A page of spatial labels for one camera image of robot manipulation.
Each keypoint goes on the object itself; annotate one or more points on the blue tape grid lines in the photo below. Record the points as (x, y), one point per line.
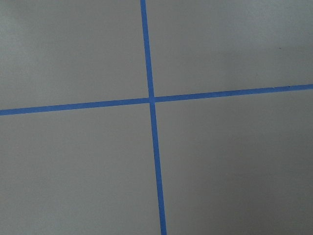
(152, 100)

